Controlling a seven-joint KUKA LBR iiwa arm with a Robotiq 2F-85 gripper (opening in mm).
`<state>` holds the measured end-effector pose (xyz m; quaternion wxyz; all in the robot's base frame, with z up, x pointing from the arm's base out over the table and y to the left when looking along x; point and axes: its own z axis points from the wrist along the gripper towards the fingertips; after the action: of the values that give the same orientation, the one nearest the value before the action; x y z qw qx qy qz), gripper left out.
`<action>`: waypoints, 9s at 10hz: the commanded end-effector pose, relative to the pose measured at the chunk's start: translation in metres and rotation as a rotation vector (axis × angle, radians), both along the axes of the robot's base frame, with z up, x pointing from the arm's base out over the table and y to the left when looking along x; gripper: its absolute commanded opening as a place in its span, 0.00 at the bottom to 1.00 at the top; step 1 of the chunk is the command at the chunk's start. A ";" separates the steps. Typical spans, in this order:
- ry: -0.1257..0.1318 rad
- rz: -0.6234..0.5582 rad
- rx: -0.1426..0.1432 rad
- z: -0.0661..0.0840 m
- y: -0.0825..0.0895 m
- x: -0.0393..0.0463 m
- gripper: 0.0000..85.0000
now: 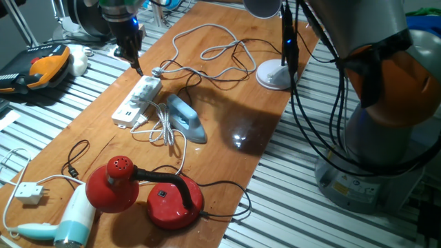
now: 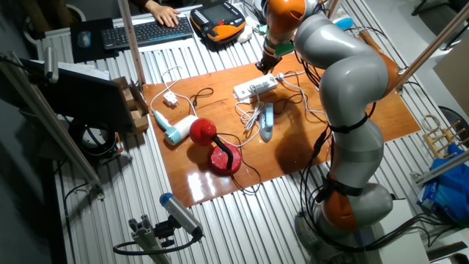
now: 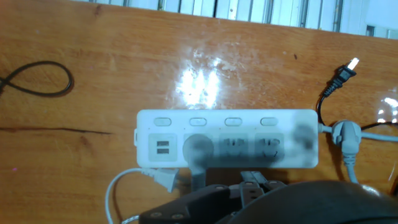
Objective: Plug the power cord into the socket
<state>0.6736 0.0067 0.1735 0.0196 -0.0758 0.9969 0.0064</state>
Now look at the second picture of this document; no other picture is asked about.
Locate black mouse pad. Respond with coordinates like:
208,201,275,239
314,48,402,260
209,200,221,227
70,18,120,64

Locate orange black teach pendant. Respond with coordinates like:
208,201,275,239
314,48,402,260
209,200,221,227
189,1,247,43

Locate wooden dish rack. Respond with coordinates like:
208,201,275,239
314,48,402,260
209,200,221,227
423,120,469,159

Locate braided iron cord round plug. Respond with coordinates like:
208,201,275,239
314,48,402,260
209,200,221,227
240,83,271,132

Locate blue plastic bag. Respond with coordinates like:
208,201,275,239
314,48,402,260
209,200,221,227
417,142,469,224

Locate slim aluminium upright post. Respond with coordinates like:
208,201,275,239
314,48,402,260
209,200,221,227
117,0,147,87

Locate thin black red-lamp cord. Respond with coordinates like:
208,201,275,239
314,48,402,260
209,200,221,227
188,87,262,194

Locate blue and white gadget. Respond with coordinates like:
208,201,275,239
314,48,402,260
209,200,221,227
333,16,355,31

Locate aluminium profile camera stand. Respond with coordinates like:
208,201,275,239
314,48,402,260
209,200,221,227
128,214,173,264

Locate white rounded gadget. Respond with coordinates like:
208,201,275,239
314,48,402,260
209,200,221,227
236,25,254,44

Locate black camera cable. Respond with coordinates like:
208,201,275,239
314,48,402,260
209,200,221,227
112,234,203,257

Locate thick white power strip cord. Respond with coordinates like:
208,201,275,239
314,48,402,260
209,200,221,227
276,69,327,115

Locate grey computer mouse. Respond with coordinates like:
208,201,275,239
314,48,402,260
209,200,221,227
77,30,92,49

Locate beige diagonal post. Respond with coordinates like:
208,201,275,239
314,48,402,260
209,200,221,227
397,1,469,89

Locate brown cardboard boxes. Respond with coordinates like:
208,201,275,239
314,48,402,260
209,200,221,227
111,76,150,136

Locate white and blue hair dryer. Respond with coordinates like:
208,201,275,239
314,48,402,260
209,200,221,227
152,109,199,147

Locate person's bare hand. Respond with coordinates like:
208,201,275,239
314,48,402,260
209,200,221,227
144,1,182,29

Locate black keyboard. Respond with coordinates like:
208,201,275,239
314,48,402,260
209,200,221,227
100,16,194,51

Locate silver depth camera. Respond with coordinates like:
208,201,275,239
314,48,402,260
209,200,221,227
159,192,204,238

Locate white power strip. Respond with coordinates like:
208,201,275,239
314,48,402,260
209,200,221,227
232,73,279,102

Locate white hair dryer cord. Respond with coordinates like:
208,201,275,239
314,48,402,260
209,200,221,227
149,65,263,148

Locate white square plug adapter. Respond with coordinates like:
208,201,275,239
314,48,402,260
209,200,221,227
163,90,180,107

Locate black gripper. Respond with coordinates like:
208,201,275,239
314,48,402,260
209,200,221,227
254,53,283,76

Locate black camera clamp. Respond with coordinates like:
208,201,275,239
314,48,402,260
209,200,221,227
153,219,177,249

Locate black monitor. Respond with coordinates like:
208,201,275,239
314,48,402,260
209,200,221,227
20,58,136,135

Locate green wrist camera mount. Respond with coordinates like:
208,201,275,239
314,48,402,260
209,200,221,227
258,23,296,56

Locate wooden handled tool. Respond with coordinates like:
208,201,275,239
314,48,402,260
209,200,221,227
358,29,382,51

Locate grey diagonal frame bar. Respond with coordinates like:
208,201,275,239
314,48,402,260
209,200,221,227
0,51,106,201

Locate brown board panel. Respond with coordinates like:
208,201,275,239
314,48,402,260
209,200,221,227
434,43,469,118

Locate glossy wooden board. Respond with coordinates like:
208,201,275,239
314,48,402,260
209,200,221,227
141,36,422,209

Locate short aluminium bar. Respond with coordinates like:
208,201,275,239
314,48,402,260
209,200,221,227
410,149,469,186

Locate red desk lamp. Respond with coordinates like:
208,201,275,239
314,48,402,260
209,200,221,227
188,117,243,176

